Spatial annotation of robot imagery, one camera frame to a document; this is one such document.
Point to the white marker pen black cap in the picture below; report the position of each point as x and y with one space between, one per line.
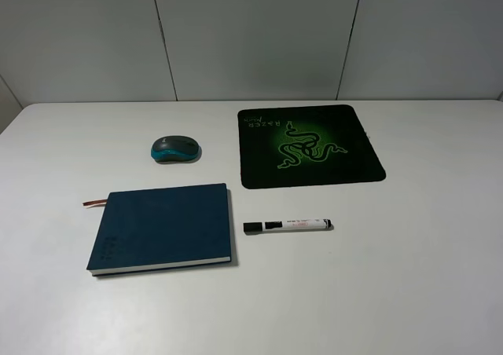
304 225

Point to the black green snake mouse pad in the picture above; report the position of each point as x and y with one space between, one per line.
305 146

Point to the grey and teal computer mouse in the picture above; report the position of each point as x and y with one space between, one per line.
175 149

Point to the blue hardcover notebook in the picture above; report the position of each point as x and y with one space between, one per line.
162 228

